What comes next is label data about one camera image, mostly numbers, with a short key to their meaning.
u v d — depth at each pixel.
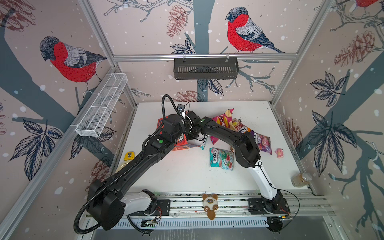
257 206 0.73
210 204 0.73
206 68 1.04
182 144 0.77
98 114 0.74
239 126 1.01
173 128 0.56
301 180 0.75
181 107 0.65
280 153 0.90
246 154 0.57
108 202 0.38
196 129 0.71
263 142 0.93
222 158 0.86
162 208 0.73
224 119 0.95
